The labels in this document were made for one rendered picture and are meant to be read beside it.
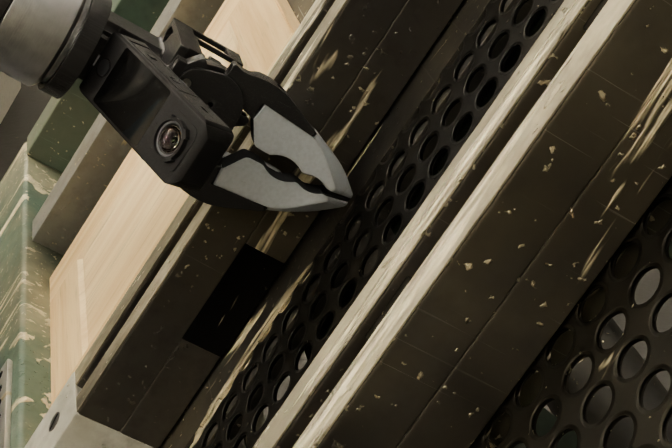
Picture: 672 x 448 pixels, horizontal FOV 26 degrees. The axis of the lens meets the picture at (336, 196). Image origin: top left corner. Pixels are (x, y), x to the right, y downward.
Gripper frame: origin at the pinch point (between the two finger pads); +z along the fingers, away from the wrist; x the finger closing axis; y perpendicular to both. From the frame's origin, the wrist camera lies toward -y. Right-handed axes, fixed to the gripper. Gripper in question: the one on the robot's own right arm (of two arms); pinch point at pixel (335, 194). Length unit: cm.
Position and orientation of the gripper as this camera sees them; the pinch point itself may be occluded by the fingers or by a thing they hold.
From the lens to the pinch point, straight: 95.8
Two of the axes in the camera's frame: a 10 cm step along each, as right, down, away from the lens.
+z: 8.2, 4.4, 3.6
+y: -1.8, -4.0, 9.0
